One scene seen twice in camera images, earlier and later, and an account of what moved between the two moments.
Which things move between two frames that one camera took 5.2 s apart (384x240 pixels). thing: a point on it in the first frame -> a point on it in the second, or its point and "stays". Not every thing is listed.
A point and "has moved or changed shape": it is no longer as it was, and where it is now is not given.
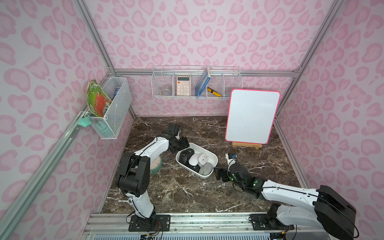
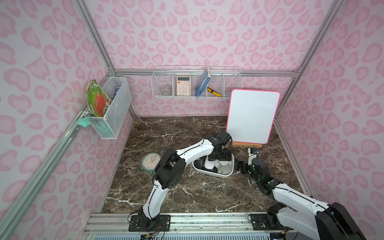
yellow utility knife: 213,92 stays
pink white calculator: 183,86 stays
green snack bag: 97,99 stays
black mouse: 185,155 has moved or changed shape
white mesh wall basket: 109,126 stays
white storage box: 212,158 has moved or changed shape
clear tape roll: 166,92 stays
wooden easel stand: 235,144 stays
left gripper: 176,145 -> 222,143
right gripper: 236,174 -> 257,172
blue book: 203,82 stays
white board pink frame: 250,115 stays
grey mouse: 206,169 has moved or changed shape
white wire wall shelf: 195,81 stays
